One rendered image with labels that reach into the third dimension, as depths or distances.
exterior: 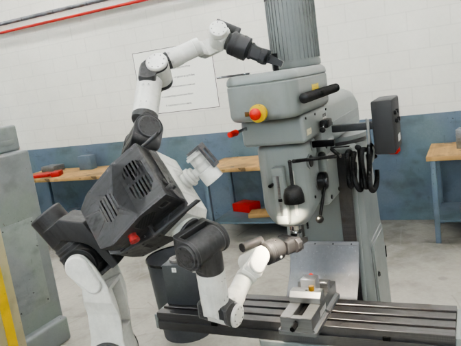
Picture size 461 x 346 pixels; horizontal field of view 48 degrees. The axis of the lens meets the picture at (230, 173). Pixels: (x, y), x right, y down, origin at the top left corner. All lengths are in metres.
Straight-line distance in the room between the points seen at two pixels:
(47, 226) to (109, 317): 0.36
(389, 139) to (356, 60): 4.11
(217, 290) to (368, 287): 1.04
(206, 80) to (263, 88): 5.06
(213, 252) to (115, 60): 6.11
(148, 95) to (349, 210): 1.05
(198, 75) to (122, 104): 1.28
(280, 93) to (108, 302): 0.88
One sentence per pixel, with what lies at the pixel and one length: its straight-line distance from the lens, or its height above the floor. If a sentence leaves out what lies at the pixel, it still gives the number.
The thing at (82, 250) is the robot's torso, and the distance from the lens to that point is 1.77.
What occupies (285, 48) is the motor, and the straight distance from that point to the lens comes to 2.12.
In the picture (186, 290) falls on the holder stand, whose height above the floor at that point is 1.01.
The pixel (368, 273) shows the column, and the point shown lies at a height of 0.94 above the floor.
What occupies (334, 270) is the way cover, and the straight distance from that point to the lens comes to 2.42.
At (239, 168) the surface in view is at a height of 0.87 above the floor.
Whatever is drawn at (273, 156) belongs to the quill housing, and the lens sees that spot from 1.91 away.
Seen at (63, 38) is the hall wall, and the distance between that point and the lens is 8.07.
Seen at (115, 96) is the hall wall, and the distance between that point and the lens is 7.57.
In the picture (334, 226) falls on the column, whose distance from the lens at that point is 2.42.
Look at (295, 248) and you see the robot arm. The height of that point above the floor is 1.23.
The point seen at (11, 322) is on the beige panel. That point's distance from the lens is 3.24.
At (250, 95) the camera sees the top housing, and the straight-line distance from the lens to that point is 1.77.
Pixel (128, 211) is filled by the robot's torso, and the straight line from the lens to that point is 1.54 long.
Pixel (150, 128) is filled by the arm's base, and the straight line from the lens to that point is 1.71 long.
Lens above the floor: 1.89
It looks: 10 degrees down
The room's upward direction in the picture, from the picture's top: 8 degrees counter-clockwise
